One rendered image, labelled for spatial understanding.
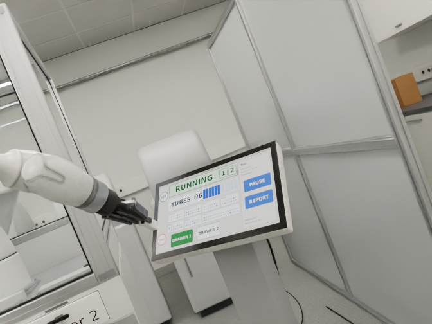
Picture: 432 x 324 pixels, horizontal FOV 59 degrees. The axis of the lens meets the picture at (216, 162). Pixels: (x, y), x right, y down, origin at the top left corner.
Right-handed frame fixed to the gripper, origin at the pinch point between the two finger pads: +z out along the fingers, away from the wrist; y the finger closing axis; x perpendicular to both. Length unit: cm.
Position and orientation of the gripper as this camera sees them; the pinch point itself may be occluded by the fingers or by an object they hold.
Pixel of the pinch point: (148, 222)
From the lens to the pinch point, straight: 121.7
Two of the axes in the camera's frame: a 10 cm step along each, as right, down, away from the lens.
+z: 5.4, 4.3, 7.3
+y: -8.4, 3.5, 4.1
